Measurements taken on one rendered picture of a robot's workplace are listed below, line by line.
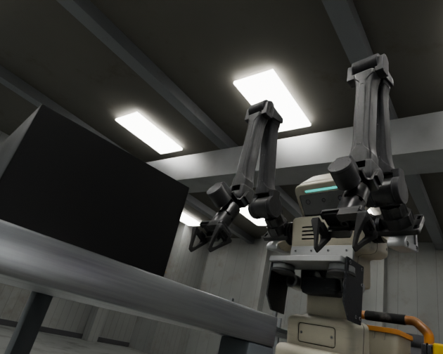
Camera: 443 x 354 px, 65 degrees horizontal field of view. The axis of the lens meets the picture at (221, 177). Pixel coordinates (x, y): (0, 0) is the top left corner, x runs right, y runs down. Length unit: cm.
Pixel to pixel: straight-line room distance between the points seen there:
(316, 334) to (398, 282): 852
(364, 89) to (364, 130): 14
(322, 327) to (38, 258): 96
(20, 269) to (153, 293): 10
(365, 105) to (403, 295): 862
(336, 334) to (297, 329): 13
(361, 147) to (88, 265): 82
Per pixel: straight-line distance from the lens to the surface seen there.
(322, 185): 119
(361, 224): 77
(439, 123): 428
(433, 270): 959
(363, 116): 103
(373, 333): 139
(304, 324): 116
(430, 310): 940
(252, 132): 129
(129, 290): 28
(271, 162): 133
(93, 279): 27
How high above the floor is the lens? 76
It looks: 25 degrees up
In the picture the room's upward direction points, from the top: 14 degrees clockwise
